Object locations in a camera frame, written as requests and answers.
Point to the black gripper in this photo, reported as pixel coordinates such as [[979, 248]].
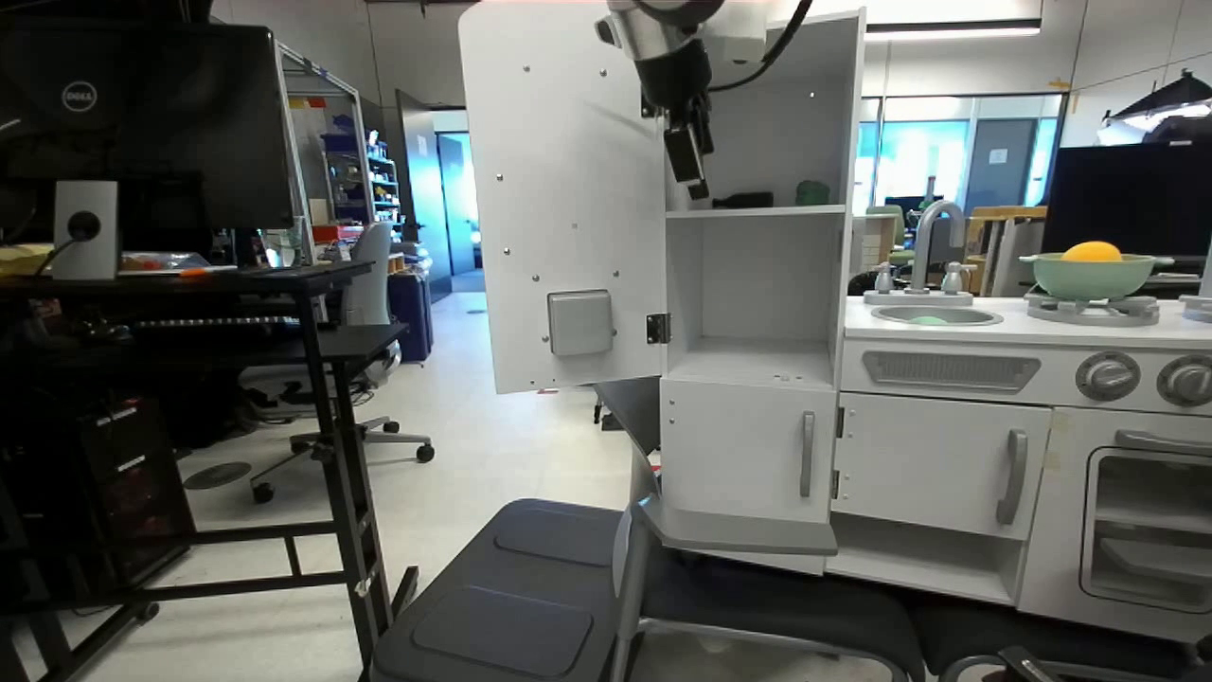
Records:
[[676, 87]]

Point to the black bottle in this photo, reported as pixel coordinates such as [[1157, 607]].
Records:
[[760, 199]]

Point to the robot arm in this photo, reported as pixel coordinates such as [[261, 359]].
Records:
[[657, 27]]

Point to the grey toy faucet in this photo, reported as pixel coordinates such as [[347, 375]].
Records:
[[938, 232]]

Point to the white toy kitchen unit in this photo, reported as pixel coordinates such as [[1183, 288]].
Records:
[[1016, 450]]

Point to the light green bowl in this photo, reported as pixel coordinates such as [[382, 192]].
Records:
[[1088, 280]]

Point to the yellow toy lemon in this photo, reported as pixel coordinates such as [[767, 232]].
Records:
[[1092, 252]]

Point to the black computer desk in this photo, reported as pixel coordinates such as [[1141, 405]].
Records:
[[73, 337]]

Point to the black monitor on right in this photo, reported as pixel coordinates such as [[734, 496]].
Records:
[[1137, 199]]

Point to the black keyboard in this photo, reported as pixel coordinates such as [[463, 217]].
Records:
[[233, 323]]

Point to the black Dell monitor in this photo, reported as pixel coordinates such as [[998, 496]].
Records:
[[184, 120]]

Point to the white speaker box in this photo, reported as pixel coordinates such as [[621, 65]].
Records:
[[84, 228]]

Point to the black computer tower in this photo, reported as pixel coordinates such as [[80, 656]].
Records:
[[96, 493]]

